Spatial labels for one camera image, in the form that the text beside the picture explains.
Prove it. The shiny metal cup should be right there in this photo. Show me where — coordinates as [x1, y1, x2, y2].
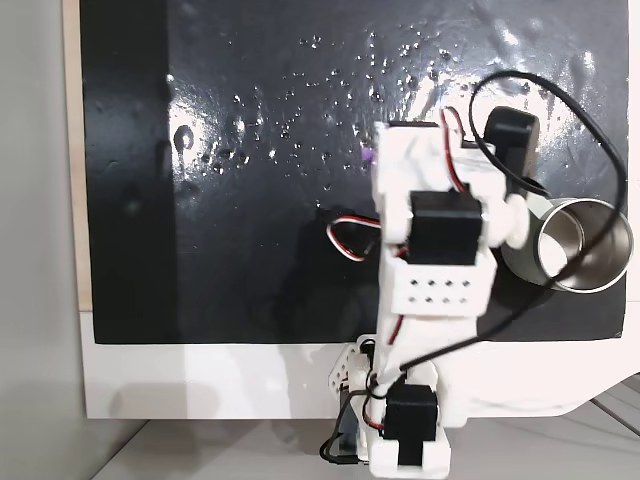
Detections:
[499, 197, 633, 294]

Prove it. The black glossy table mat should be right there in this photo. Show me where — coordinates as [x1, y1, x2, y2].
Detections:
[78, 0, 630, 346]

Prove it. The light wooden board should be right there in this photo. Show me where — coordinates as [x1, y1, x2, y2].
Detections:
[61, 0, 95, 314]

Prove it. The black oval camera box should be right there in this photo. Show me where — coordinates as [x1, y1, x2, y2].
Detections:
[483, 105, 542, 184]

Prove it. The red white black servo wire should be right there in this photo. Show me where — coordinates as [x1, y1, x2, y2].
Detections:
[326, 214, 387, 263]

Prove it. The black camera cable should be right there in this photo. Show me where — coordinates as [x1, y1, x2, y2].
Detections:
[397, 70, 630, 389]

